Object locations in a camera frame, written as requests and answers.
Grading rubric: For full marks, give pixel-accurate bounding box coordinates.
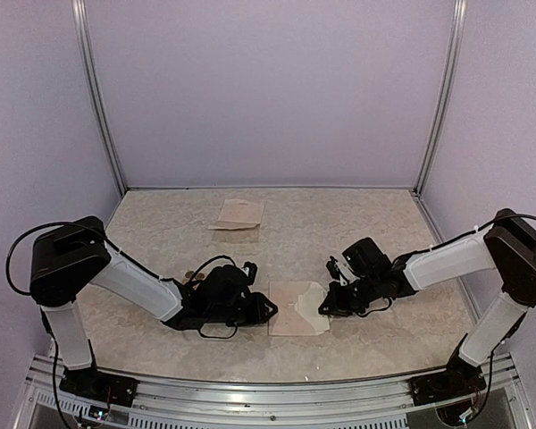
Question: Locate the aluminium corner post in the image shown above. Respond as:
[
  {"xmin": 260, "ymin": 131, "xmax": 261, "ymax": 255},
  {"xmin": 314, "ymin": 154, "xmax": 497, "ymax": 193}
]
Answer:
[
  {"xmin": 414, "ymin": 0, "xmax": 467, "ymax": 199},
  {"xmin": 71, "ymin": 0, "xmax": 128, "ymax": 198}
]

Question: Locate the aluminium left corner post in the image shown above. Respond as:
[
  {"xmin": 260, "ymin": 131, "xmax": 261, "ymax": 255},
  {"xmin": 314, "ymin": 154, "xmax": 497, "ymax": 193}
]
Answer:
[{"xmin": 71, "ymin": 0, "xmax": 128, "ymax": 198}]

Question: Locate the aluminium right corner post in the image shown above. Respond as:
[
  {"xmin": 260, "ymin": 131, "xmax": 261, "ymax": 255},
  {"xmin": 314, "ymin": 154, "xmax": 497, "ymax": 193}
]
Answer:
[{"xmin": 414, "ymin": 0, "xmax": 467, "ymax": 199}]

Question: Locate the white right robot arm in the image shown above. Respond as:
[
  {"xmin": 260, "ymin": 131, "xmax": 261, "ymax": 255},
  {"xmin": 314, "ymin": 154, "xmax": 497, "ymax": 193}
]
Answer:
[{"xmin": 318, "ymin": 208, "xmax": 536, "ymax": 397}]

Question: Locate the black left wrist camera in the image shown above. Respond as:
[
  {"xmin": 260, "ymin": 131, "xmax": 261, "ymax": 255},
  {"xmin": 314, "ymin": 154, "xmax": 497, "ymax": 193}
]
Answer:
[{"xmin": 242, "ymin": 261, "xmax": 258, "ymax": 285}]

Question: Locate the spare folded letter paper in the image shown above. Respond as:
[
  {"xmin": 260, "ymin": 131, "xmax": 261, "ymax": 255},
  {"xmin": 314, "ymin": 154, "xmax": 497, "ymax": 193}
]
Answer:
[{"xmin": 208, "ymin": 198, "xmax": 264, "ymax": 231}]

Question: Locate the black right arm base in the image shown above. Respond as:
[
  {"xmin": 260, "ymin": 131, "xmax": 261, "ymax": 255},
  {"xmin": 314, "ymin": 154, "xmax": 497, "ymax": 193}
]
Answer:
[{"xmin": 409, "ymin": 354, "xmax": 487, "ymax": 406}]

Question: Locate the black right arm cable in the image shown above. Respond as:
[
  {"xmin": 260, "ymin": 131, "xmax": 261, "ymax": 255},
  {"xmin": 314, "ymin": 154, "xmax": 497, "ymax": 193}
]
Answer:
[{"xmin": 356, "ymin": 213, "xmax": 536, "ymax": 316}]

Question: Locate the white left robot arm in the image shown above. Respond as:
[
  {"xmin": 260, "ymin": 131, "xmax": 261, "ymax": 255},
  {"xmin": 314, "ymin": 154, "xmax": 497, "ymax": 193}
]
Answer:
[{"xmin": 29, "ymin": 216, "xmax": 278, "ymax": 398}]

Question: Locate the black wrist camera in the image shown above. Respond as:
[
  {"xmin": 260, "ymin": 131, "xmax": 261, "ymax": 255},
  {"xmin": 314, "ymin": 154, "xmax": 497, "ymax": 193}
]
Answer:
[
  {"xmin": 326, "ymin": 237, "xmax": 391, "ymax": 286},
  {"xmin": 242, "ymin": 261, "xmax": 258, "ymax": 285}
]

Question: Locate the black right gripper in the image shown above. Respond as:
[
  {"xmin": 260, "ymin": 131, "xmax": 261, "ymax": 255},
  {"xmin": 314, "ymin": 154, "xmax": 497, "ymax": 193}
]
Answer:
[{"xmin": 319, "ymin": 273, "xmax": 381, "ymax": 316}]

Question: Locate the cream letter paper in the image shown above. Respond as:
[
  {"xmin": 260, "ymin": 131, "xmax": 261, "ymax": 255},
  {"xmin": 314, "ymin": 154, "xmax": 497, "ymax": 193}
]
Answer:
[{"xmin": 296, "ymin": 282, "xmax": 330, "ymax": 335}]

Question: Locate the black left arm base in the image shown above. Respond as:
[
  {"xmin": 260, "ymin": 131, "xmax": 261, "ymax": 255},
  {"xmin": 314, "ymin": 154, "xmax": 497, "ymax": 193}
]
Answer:
[{"xmin": 59, "ymin": 366, "xmax": 138, "ymax": 408}]

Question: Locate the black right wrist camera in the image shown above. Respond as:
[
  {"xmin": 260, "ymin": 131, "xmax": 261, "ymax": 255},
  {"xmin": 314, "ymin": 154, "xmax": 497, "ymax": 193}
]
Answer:
[{"xmin": 326, "ymin": 237, "xmax": 391, "ymax": 286}]

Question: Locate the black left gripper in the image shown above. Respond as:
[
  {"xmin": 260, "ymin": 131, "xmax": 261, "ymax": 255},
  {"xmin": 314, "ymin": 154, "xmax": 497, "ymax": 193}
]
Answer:
[{"xmin": 208, "ymin": 293, "xmax": 279, "ymax": 327}]

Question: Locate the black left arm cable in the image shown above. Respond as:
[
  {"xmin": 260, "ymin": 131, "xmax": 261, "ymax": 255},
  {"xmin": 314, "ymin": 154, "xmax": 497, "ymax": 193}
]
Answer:
[{"xmin": 6, "ymin": 221, "xmax": 251, "ymax": 339}]

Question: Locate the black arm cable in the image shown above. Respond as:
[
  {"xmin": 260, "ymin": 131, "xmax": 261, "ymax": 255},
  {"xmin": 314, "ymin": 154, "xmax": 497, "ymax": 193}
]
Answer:
[
  {"xmin": 6, "ymin": 221, "xmax": 251, "ymax": 339},
  {"xmin": 356, "ymin": 213, "xmax": 536, "ymax": 316}
]

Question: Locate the round sticker sheet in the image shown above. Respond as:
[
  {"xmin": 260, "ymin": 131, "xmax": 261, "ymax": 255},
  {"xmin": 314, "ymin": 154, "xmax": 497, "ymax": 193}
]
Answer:
[{"xmin": 182, "ymin": 271, "xmax": 205, "ymax": 284}]

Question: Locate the aluminium front table rail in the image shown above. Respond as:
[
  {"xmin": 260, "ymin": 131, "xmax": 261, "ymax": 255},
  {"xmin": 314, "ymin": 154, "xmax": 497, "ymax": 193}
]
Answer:
[{"xmin": 9, "ymin": 355, "xmax": 534, "ymax": 428}]

